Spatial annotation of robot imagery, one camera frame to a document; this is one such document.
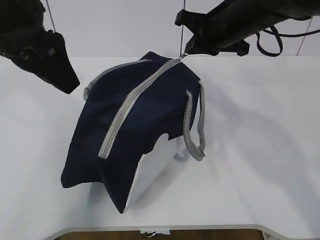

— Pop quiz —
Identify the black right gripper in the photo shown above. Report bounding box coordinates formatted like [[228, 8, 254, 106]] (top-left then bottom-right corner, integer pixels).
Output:
[[174, 0, 266, 57]]

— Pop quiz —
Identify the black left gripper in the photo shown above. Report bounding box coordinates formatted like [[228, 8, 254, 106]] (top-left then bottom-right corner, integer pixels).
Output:
[[0, 0, 80, 94]]

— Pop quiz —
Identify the navy blue lunch bag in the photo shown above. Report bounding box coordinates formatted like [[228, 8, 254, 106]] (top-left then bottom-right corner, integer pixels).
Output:
[[61, 52, 206, 213]]

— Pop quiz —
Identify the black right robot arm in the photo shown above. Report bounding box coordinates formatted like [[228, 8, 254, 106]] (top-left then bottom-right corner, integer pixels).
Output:
[[175, 0, 320, 57]]

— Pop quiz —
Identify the black cable loop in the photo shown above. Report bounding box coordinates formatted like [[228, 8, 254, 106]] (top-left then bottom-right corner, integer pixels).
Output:
[[255, 14, 320, 57]]

